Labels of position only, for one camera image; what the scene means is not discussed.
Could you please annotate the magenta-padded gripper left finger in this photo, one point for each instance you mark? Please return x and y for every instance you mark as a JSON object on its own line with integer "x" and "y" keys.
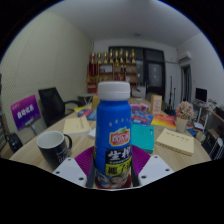
{"x": 66, "y": 171}

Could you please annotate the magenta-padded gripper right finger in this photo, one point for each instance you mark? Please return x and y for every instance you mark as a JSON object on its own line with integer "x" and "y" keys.
{"x": 155, "y": 170}

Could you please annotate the blue white-capped drink bottle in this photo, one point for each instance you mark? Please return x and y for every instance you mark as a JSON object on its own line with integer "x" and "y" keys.
{"x": 112, "y": 123}

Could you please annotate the black mug white inside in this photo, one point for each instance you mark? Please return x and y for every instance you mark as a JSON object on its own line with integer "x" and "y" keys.
{"x": 53, "y": 153}

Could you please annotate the teal book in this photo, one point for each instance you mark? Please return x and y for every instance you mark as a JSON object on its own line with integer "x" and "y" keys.
{"x": 143, "y": 137}

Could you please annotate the tan notebook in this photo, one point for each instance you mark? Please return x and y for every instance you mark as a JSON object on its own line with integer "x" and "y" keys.
{"x": 175, "y": 141}
{"x": 76, "y": 125}

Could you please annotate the orange book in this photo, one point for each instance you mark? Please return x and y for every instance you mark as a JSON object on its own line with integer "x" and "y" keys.
{"x": 163, "y": 120}

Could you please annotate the black mesh chair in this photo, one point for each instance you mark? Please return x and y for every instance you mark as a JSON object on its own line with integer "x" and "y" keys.
{"x": 14, "y": 142}

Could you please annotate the pink package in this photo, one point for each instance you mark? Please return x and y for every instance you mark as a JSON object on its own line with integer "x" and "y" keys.
{"x": 139, "y": 107}

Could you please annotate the pink flowers in white pot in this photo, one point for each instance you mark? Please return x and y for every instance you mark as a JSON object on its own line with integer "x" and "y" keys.
{"x": 184, "y": 111}

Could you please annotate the tan standing card box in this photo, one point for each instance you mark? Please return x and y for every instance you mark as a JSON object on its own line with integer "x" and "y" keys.
{"x": 156, "y": 104}

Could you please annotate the black office chair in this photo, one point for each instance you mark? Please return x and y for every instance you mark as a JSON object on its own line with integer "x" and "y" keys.
{"x": 51, "y": 105}

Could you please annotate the purple sign board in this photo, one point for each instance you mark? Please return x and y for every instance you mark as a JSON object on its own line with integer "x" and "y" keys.
{"x": 25, "y": 111}

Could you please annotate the yellow gift box red ribbon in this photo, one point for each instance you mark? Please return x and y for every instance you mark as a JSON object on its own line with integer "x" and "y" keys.
{"x": 95, "y": 102}

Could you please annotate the small white folding table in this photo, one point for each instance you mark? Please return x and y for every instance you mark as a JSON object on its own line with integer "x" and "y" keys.
{"x": 86, "y": 96}

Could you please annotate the cluttered wooden side desk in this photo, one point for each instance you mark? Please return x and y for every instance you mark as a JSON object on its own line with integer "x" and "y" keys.
{"x": 216, "y": 116}

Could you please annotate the black computer monitor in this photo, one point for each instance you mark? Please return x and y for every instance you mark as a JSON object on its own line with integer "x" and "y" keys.
{"x": 201, "y": 94}

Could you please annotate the wooden shelf unit with trophies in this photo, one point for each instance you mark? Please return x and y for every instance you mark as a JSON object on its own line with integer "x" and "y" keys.
{"x": 111, "y": 70}

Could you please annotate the white wall air conditioner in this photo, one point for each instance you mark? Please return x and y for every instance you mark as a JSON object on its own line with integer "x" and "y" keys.
{"x": 185, "y": 56}

